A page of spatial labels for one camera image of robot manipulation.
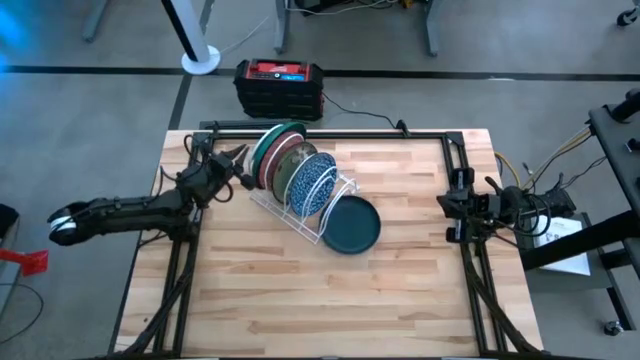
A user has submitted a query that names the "white tower fan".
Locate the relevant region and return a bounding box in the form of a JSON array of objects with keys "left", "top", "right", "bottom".
[{"left": 160, "top": 0, "right": 222, "bottom": 76}]

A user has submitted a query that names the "yellow cable bundle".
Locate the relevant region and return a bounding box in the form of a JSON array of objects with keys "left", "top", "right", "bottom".
[{"left": 494, "top": 127, "right": 596, "bottom": 191}]

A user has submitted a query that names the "black object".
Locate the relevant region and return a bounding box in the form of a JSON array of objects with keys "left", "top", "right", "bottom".
[{"left": 0, "top": 202, "right": 20, "bottom": 241}]

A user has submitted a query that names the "black power cable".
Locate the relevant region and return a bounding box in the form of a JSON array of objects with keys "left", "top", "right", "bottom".
[{"left": 321, "top": 91, "right": 401, "bottom": 129}]

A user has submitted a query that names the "black looped camera cable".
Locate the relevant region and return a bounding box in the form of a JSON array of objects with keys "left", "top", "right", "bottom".
[
  {"left": 514, "top": 193, "right": 552, "bottom": 238},
  {"left": 212, "top": 182, "right": 235, "bottom": 204}
]

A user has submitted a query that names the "black equipment cart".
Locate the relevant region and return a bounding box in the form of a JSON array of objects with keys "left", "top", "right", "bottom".
[{"left": 519, "top": 88, "right": 640, "bottom": 331}]

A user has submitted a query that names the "white floor cable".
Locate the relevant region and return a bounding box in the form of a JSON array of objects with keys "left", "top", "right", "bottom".
[{"left": 219, "top": 14, "right": 271, "bottom": 55}]

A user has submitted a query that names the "black aluminium table frame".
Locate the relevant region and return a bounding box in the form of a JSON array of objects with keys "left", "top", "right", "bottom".
[{"left": 107, "top": 128, "right": 544, "bottom": 360}]

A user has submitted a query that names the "black slotted bar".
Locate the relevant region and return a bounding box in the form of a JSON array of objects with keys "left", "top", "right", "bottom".
[{"left": 199, "top": 118, "right": 292, "bottom": 131}]

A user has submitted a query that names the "red black power station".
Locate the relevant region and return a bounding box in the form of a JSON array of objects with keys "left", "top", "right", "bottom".
[{"left": 233, "top": 58, "right": 325, "bottom": 122}]

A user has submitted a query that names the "dark blue glossy plate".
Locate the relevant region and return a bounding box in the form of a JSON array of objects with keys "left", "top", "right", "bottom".
[{"left": 319, "top": 194, "right": 382, "bottom": 256}]

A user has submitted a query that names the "grey desk leg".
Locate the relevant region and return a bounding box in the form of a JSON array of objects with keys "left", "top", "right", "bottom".
[
  {"left": 424, "top": 0, "right": 441, "bottom": 57},
  {"left": 273, "top": 0, "right": 292, "bottom": 55},
  {"left": 198, "top": 0, "right": 217, "bottom": 34},
  {"left": 82, "top": 0, "right": 110, "bottom": 44}
]

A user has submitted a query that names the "white booklet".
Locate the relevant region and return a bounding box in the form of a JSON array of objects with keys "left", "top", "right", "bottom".
[{"left": 529, "top": 214, "right": 592, "bottom": 277}]

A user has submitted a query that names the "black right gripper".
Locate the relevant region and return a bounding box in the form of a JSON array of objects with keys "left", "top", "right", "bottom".
[{"left": 436, "top": 167, "right": 504, "bottom": 245}]

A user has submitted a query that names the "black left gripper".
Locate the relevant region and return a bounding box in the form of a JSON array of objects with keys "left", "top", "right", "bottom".
[{"left": 187, "top": 143, "right": 257, "bottom": 204}]

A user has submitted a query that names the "white wire dish rack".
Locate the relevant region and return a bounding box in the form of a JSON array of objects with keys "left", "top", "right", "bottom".
[{"left": 242, "top": 122, "right": 361, "bottom": 246}]

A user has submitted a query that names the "grey box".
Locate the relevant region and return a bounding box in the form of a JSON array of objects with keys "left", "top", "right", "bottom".
[{"left": 514, "top": 207, "right": 614, "bottom": 294}]

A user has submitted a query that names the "black equipment box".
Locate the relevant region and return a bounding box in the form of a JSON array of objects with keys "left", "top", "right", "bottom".
[{"left": 293, "top": 0, "right": 351, "bottom": 15}]

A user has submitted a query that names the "large green plate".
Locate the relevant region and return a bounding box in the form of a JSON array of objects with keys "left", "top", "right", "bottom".
[{"left": 249, "top": 121, "right": 308, "bottom": 190}]

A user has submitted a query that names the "olive leaf pattern plate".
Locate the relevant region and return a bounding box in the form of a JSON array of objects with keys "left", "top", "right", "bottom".
[{"left": 271, "top": 140, "right": 319, "bottom": 205}]

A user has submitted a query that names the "black floor cable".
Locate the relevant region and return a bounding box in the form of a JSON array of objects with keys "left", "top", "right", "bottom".
[{"left": 0, "top": 282, "right": 45, "bottom": 346}]

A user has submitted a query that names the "red chevron pattern plate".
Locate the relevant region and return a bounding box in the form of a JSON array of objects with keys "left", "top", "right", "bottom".
[{"left": 258, "top": 130, "right": 305, "bottom": 191}]

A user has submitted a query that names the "blue patterned plate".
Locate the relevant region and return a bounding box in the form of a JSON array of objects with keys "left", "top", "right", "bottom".
[{"left": 288, "top": 151, "right": 339, "bottom": 218}]

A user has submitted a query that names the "red clamp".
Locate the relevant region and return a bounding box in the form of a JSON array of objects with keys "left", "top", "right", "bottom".
[{"left": 0, "top": 248, "right": 50, "bottom": 277}]

